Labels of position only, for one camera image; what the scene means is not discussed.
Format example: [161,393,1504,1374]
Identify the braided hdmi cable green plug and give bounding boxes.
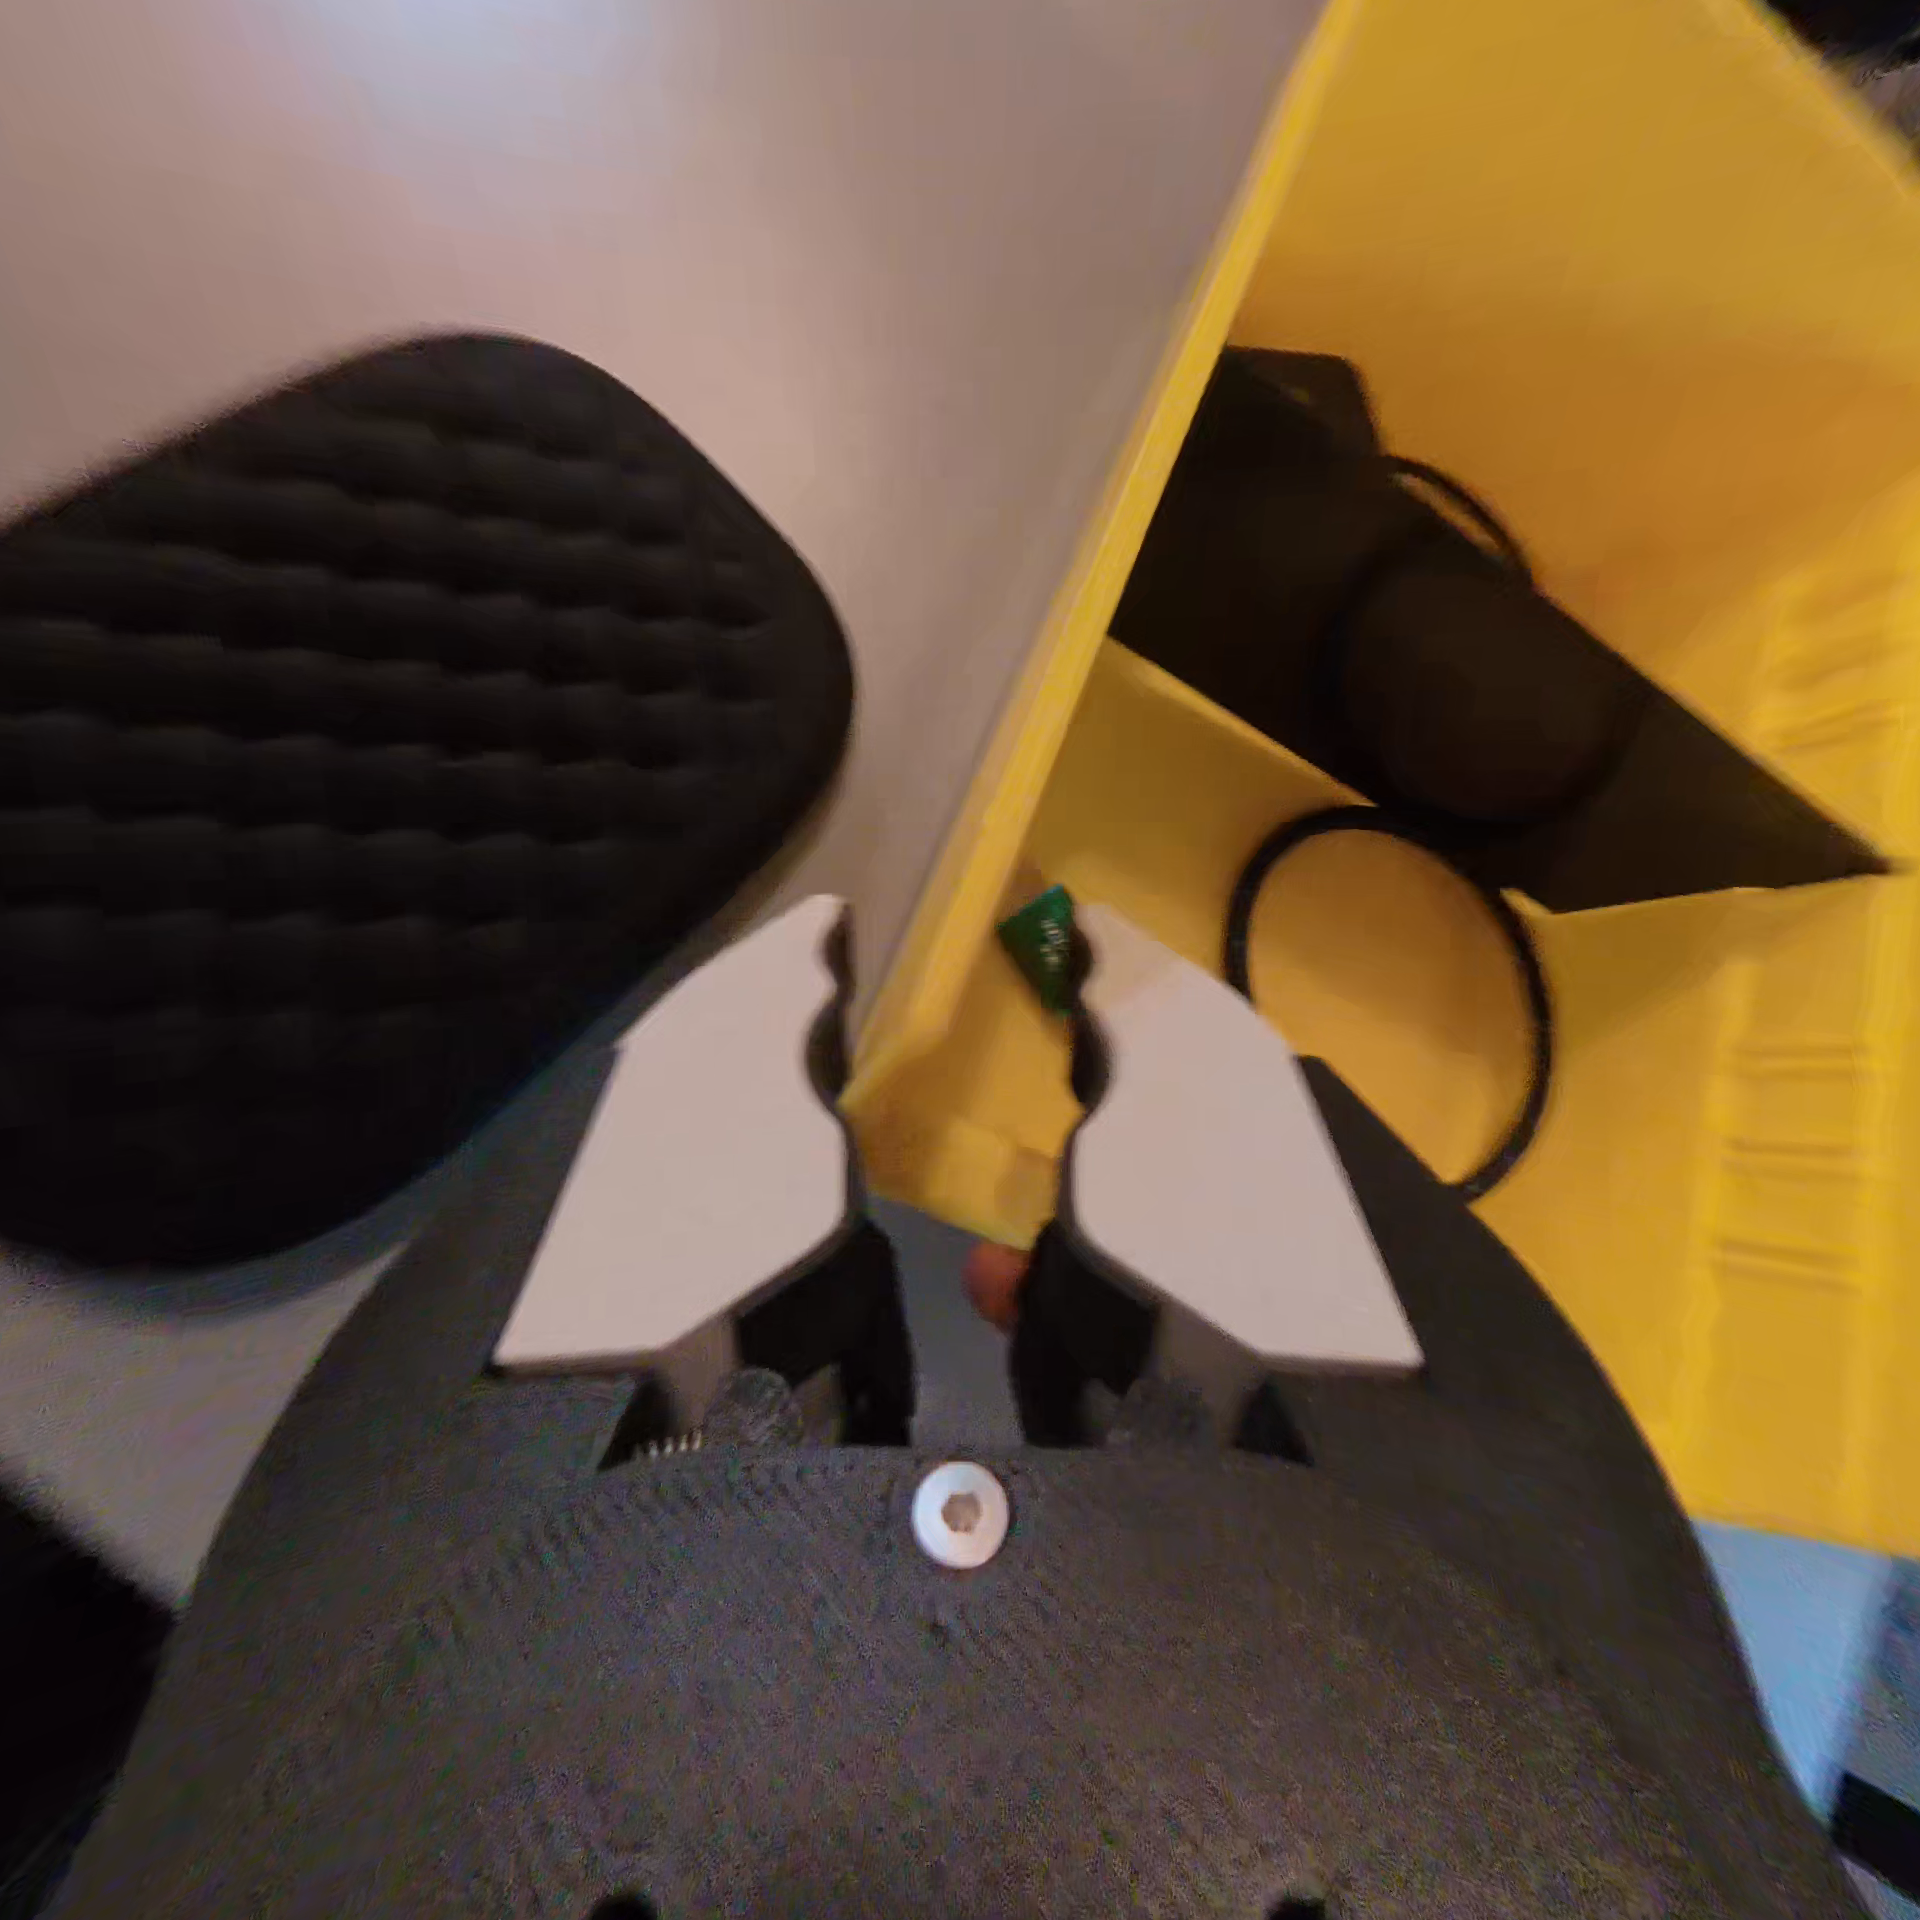
[994,806,1551,1199]

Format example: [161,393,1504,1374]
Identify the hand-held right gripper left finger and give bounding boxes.
[492,894,872,1381]

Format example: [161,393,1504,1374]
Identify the black quilted wrist rest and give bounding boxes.
[0,333,857,1279]

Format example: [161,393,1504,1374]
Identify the black hdmi adapter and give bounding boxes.
[1160,344,1643,826]

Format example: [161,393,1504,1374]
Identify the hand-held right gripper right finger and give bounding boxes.
[1043,900,1426,1381]

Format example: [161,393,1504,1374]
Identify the yellow divided bin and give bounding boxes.
[837,0,1920,1554]

